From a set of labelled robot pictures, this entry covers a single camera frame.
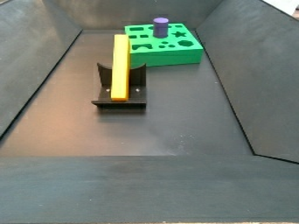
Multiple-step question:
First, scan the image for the orange rectangular block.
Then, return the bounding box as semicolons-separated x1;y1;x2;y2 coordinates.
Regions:
110;34;129;102

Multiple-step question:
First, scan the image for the black curved fixture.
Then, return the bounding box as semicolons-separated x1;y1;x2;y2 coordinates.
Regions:
92;64;146;109

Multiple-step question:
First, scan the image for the green foam shape board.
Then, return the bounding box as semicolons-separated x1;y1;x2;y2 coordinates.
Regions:
125;24;202;67

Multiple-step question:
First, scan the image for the purple cylinder peg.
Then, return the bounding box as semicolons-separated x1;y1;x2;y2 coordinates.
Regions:
153;17;169;39

